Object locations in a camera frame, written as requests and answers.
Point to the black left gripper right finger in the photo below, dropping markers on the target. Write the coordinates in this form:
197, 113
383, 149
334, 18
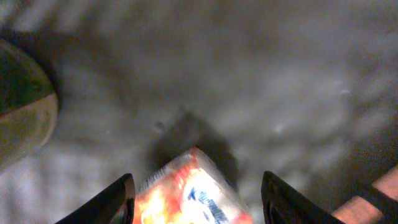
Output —
283, 204

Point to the grey plastic mesh basket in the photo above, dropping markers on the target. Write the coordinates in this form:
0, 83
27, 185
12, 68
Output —
305, 89

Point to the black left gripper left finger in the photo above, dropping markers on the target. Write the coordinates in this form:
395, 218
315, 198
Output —
113, 205

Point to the green lid glass jar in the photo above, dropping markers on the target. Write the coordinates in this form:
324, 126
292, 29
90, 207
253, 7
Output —
29, 105

